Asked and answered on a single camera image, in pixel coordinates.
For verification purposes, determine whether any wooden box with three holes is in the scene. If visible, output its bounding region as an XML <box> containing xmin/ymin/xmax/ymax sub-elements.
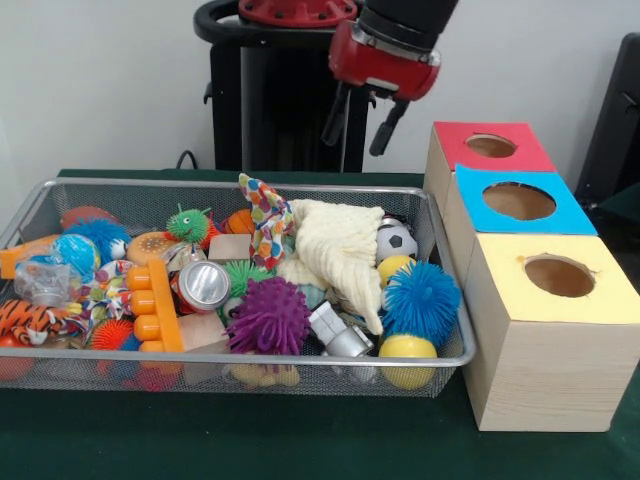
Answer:
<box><xmin>424</xmin><ymin>121</ymin><xmax>640</xmax><ymax>433</ymax></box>

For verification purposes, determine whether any colourful patterned cloth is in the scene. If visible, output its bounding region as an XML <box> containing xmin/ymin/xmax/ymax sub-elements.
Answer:
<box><xmin>237</xmin><ymin>173</ymin><xmax>297</xmax><ymax>271</ymax></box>

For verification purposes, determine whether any small soccer ball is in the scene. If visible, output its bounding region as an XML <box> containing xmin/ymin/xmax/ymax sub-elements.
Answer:
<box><xmin>375</xmin><ymin>222</ymin><xmax>419</xmax><ymax>263</ymax></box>

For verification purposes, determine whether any dark green table cloth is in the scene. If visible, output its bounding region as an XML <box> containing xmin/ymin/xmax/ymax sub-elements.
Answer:
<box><xmin>0</xmin><ymin>168</ymin><xmax>640</xmax><ymax>480</ymax></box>

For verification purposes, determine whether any cream knitted cloth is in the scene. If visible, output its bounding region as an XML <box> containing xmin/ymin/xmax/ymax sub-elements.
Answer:
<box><xmin>277</xmin><ymin>199</ymin><xmax>387</xmax><ymax>336</ymax></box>

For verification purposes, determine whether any yellow ball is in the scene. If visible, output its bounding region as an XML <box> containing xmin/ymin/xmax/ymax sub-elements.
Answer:
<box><xmin>378</xmin><ymin>333</ymin><xmax>439</xmax><ymax>391</ymax></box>
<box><xmin>377</xmin><ymin>254</ymin><xmax>416</xmax><ymax>288</ymax></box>

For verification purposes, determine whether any black chair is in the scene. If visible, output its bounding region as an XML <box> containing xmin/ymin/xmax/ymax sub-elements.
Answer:
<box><xmin>578</xmin><ymin>33</ymin><xmax>640</xmax><ymax>211</ymax></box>

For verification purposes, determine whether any silver metal can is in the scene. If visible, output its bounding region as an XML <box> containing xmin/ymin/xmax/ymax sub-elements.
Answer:
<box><xmin>168</xmin><ymin>255</ymin><xmax>233</xmax><ymax>313</ymax></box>

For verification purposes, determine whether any large blue spiky ball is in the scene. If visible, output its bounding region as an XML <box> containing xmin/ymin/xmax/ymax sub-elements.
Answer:
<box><xmin>381</xmin><ymin>261</ymin><xmax>463</xmax><ymax>347</ymax></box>

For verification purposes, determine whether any green spiky ball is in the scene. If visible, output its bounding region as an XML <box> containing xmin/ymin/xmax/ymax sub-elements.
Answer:
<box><xmin>222</xmin><ymin>259</ymin><xmax>263</xmax><ymax>301</ymax></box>

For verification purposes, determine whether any orange toy building block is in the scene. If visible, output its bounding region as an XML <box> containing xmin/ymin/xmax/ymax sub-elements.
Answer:
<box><xmin>0</xmin><ymin>235</ymin><xmax>63</xmax><ymax>280</ymax></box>
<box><xmin>124</xmin><ymin>259</ymin><xmax>185</xmax><ymax>353</ymax></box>

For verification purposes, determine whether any shallow clear mesh bin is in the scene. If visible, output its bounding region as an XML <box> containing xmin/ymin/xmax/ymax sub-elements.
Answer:
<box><xmin>0</xmin><ymin>178</ymin><xmax>477</xmax><ymax>399</ymax></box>

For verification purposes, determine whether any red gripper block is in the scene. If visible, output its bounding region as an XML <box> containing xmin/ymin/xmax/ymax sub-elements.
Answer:
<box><xmin>322</xmin><ymin>22</ymin><xmax>442</xmax><ymax>158</ymax></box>

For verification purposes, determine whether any multicoloured swirl ball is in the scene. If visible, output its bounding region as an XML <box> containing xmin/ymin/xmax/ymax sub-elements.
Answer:
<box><xmin>50</xmin><ymin>234</ymin><xmax>103</xmax><ymax>283</ymax></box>

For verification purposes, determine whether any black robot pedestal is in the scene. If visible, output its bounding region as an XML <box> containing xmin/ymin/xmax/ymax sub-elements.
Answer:
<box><xmin>193</xmin><ymin>0</ymin><xmax>403</xmax><ymax>173</ymax></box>

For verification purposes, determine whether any purple spiky ball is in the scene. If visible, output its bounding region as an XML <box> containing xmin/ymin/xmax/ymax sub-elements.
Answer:
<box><xmin>226</xmin><ymin>277</ymin><xmax>312</xmax><ymax>356</ymax></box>

